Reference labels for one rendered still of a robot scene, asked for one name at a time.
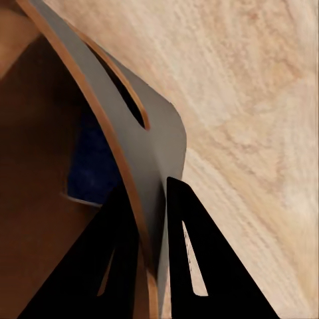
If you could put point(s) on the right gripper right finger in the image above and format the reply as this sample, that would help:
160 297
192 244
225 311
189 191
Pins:
232 292

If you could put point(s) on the trash can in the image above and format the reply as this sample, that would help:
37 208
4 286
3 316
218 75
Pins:
49 72

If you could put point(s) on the can of soda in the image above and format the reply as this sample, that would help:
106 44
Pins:
94 174

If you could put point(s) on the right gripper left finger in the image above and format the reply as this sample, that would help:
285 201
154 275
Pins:
71 290

